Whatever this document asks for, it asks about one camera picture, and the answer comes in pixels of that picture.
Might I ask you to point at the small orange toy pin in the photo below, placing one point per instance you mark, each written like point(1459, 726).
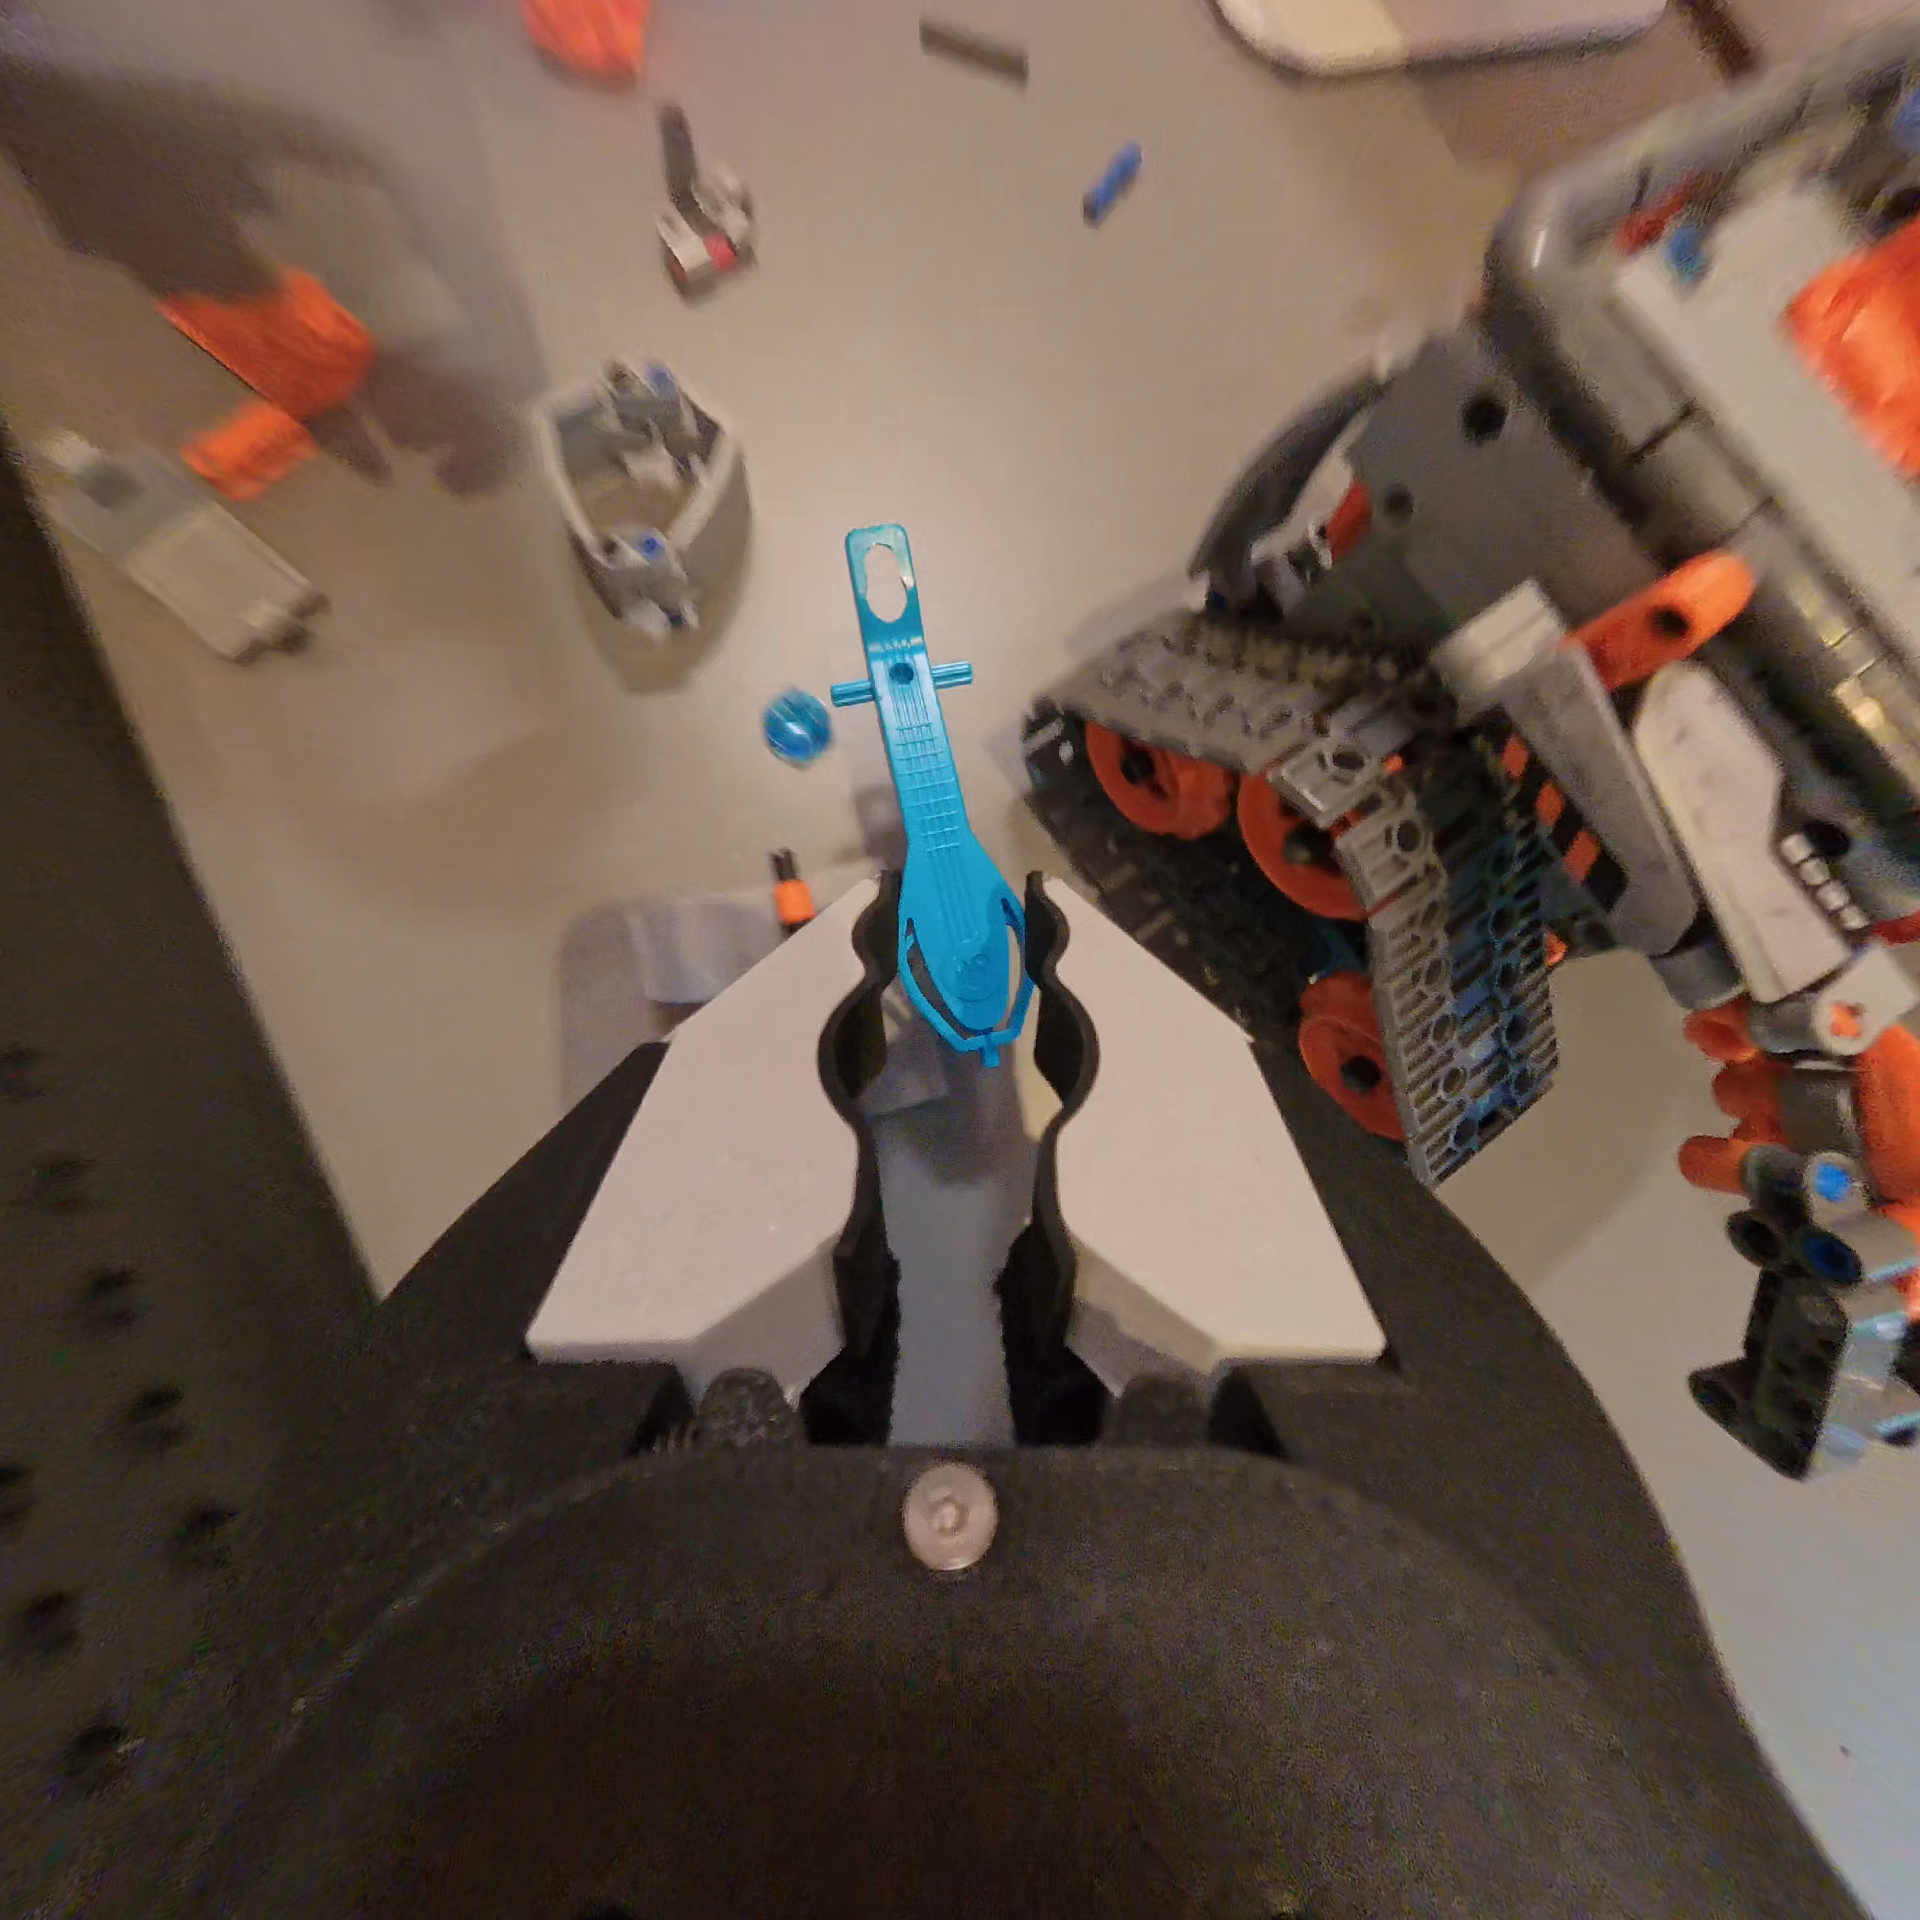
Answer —
point(247, 452)

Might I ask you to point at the small orange toy piece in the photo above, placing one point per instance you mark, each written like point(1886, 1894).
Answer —
point(589, 33)

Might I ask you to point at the black perforated mat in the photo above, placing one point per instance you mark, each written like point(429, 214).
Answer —
point(123, 1288)

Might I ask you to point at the small blue toy pin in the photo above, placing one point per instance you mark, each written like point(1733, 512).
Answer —
point(1111, 184)

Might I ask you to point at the grey orange tracked toy robot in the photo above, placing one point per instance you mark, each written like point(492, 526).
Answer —
point(1623, 452)

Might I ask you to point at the blue toy wrench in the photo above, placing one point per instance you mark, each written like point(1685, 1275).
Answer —
point(933, 807)

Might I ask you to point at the white book stand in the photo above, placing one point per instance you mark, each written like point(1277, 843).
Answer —
point(1445, 26)

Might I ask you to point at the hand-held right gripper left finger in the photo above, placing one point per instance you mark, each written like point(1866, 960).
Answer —
point(709, 1201)

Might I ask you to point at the small black toy pin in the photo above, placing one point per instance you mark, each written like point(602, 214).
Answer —
point(973, 50)

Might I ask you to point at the flat orange toy piece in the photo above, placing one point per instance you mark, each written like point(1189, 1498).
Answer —
point(283, 337)

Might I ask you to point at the blue round toy gear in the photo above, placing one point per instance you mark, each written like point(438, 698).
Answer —
point(790, 726)

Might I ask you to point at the small grey red toy part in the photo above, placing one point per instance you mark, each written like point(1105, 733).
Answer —
point(709, 218)

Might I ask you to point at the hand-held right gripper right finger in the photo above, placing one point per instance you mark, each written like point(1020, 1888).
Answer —
point(1217, 1201)

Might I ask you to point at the light grey toy block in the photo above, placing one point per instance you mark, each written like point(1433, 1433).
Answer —
point(649, 499)

